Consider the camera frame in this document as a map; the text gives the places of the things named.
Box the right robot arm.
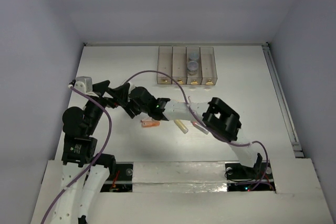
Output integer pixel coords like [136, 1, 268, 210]
[129, 87, 263, 178]

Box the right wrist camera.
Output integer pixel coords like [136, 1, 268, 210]
[129, 83, 135, 91]

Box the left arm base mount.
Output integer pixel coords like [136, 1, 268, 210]
[100, 163, 133, 193]

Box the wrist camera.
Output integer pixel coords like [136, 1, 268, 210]
[129, 83, 135, 91]
[68, 76, 93, 95]

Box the yellow highlighter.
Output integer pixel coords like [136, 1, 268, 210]
[174, 120, 188, 134]

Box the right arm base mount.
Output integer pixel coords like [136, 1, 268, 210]
[224, 162, 276, 192]

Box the aluminium rail right edge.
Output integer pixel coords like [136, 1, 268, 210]
[261, 43, 305, 158]

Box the clear jar of paper clips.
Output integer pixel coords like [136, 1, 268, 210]
[187, 60, 199, 75]

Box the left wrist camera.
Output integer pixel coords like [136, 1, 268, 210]
[68, 76, 93, 95]

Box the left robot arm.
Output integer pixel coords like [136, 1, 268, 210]
[41, 77, 131, 223]

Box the orange tipped clear highlighter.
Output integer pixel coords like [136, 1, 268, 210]
[192, 122, 209, 135]

